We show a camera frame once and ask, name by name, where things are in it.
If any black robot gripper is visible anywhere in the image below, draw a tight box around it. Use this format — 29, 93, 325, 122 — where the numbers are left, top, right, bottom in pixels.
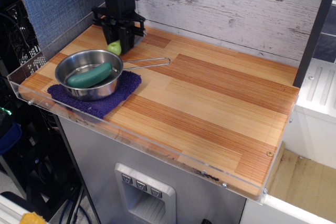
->
92, 0, 146, 54

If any green handled grey spatula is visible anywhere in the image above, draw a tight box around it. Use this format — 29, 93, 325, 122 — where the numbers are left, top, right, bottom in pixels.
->
107, 40, 122, 56

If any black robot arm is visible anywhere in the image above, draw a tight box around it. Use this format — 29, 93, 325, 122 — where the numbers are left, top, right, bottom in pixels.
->
92, 0, 145, 54

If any purple knitted cloth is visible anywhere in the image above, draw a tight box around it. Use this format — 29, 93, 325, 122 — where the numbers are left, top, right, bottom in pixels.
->
47, 71, 142, 119

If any green toy cucumber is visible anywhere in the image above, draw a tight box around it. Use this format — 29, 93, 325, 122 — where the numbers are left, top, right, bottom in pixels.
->
67, 62, 112, 88

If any black plastic crate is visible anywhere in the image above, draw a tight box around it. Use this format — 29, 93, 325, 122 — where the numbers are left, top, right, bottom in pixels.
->
1, 1, 40, 65

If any clear acrylic table guard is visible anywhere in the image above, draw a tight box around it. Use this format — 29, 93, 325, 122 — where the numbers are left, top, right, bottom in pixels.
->
8, 25, 299, 202

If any silver toy fridge cabinet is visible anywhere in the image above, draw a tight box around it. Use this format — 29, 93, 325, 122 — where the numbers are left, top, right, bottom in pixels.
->
60, 118, 246, 223

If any grey dispenser button panel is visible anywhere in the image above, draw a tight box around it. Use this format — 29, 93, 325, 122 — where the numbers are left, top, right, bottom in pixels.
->
114, 163, 176, 223

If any white toy sink unit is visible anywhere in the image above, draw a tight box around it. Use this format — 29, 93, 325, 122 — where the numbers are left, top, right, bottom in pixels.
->
241, 59, 335, 223

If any silver pot with wire handle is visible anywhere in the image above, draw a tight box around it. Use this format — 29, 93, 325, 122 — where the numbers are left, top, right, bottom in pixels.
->
55, 49, 171, 101

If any dark right vertical post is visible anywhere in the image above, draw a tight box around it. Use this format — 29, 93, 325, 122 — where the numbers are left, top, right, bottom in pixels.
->
293, 0, 333, 88

